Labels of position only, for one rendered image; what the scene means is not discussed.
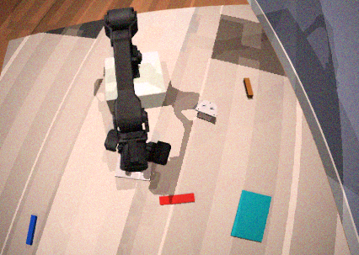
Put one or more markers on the blue rectangular bar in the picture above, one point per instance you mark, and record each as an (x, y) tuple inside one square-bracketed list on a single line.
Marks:
[(31, 232)]

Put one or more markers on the red flat bar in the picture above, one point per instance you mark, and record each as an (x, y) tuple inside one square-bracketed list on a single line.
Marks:
[(176, 199)]

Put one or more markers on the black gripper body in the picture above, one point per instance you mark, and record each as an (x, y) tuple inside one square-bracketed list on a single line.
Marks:
[(159, 152)]

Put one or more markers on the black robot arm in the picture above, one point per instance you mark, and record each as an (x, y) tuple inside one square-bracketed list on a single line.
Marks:
[(120, 26)]

